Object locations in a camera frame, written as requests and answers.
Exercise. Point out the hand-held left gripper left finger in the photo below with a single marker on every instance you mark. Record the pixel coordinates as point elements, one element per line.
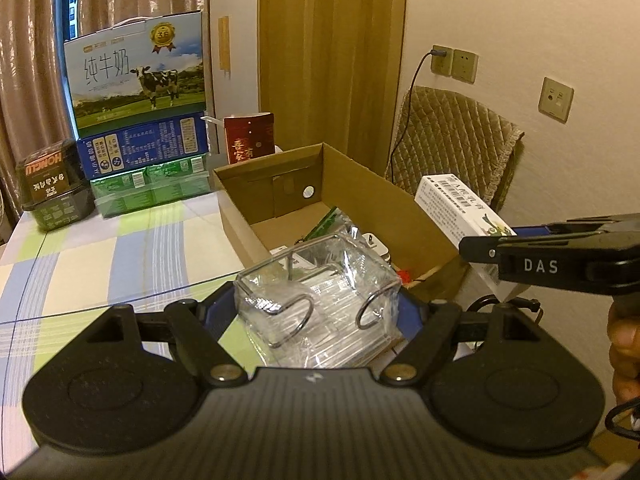
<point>220,310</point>

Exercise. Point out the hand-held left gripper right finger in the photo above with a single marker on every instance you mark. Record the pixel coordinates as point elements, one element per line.
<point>407,315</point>

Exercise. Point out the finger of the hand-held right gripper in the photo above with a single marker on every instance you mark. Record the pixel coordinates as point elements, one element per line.
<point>590,224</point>
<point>480,249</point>

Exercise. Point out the red snack packet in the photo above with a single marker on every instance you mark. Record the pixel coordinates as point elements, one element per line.
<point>406,276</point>

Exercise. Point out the white cow print box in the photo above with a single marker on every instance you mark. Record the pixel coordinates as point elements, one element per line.
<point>450,205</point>

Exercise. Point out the white square night light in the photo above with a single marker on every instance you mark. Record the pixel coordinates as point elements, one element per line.
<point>375,245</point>

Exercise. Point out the brown cardboard box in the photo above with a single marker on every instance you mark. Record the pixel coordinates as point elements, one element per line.
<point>380,200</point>

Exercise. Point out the green medicine box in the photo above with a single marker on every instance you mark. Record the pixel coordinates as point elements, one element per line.
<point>327,221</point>

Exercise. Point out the checked tablecloth desktop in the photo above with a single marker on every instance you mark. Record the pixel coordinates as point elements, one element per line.
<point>100,260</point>

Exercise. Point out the person's right hand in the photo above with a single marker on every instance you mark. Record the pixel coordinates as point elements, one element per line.
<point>625,350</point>

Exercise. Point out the quilted chair cover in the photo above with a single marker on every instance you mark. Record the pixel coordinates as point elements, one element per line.
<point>450,135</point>

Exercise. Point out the green drink pack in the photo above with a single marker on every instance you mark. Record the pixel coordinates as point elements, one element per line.
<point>150,190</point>

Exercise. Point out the red gift bag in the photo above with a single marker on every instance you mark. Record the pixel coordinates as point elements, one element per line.
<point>247,137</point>

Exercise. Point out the blue carton box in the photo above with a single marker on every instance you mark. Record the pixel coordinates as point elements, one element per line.
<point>145,147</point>

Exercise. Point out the dark packaged food container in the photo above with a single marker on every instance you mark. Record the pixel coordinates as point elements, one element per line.
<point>52,185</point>

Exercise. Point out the wooden door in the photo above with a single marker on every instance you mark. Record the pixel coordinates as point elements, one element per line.
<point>330,60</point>

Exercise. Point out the cow print milk carton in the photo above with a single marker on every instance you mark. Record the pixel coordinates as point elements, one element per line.
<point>135,75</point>

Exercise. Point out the window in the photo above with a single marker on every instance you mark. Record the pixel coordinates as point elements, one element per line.
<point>69,0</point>

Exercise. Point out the beige wall socket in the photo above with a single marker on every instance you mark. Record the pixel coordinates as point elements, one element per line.
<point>465,66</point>
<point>556,99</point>

